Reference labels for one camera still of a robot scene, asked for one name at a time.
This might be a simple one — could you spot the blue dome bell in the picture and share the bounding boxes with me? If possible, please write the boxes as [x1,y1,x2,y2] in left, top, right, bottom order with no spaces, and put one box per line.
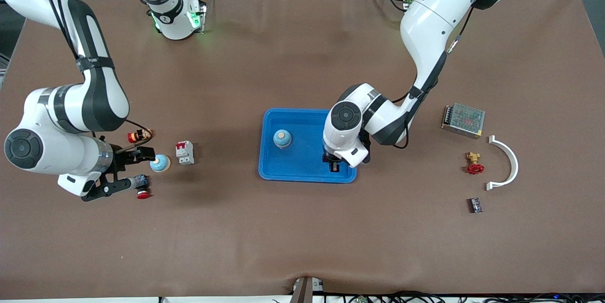
[273,129,293,149]
[149,154,171,173]

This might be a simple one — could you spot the blue plastic tray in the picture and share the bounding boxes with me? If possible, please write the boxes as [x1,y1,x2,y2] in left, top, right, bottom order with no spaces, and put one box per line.
[258,108,358,184]

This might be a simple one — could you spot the orange red push button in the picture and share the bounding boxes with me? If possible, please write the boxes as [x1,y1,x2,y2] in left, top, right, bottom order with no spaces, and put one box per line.
[127,128,155,144]

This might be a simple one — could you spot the red black emergency stop button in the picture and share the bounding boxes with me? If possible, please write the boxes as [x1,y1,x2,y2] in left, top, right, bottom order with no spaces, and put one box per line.
[133,174,152,200]

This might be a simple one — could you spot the white red circuit breaker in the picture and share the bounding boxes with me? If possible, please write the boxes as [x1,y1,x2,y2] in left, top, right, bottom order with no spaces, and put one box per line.
[175,140,195,166]

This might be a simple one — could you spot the brown table mat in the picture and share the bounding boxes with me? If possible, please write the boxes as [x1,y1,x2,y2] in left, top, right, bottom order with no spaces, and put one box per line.
[0,0,605,300]

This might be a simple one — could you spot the metal mesh power supply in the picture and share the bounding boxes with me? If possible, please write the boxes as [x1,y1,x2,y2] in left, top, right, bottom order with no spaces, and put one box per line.
[441,103,486,140]

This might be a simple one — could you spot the white curved pipe clamp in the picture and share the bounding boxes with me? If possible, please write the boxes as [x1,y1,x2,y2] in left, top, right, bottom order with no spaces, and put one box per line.
[486,135,519,191]

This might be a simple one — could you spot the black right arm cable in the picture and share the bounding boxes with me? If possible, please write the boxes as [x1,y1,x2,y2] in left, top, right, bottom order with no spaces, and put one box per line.
[37,0,153,155]

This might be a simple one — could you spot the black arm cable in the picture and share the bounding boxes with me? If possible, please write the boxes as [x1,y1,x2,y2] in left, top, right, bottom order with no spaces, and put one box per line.
[391,5,475,150]
[37,0,153,155]

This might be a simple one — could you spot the grey metal bracket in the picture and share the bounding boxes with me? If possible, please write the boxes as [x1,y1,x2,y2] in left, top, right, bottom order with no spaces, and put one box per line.
[289,276,325,303]

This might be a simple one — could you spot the brass valve red handle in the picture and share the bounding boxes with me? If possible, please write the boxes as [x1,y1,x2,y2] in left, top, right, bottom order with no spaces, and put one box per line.
[465,152,485,175]

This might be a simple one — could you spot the black cable bundle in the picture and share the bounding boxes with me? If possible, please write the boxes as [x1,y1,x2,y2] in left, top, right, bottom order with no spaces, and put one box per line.
[272,290,605,303]

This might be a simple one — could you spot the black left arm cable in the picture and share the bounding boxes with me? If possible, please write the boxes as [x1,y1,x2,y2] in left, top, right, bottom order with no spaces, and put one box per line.
[391,5,475,150]

